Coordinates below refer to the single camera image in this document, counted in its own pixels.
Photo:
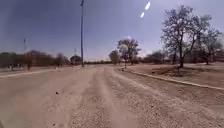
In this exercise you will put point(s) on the small round tree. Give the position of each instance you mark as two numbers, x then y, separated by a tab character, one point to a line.
114	56

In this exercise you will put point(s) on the leafy tree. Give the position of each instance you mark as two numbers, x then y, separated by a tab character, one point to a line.
129	50

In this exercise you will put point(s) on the dark low tree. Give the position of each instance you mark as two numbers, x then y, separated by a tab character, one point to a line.
75	59

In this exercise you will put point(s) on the brown gravel dirt road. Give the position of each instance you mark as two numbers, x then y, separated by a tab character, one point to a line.
100	100

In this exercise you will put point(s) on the tall thin pole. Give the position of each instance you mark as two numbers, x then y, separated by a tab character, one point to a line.
81	36

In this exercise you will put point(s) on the large bare tree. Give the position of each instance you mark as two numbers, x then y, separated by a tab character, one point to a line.
181	36

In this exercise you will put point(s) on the row of trees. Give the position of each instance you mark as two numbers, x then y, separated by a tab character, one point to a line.
33	59

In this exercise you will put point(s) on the bare dirt field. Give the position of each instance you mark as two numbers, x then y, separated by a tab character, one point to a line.
200	74

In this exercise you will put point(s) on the pale kerb strip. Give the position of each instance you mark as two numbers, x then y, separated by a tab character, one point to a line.
23	73

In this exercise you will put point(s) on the thin distant pole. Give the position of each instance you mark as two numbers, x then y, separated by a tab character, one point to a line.
24	46

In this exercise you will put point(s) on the bare thin tree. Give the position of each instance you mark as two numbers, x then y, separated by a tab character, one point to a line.
209	43

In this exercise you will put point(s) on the low building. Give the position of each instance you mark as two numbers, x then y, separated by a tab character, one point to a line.
218	55

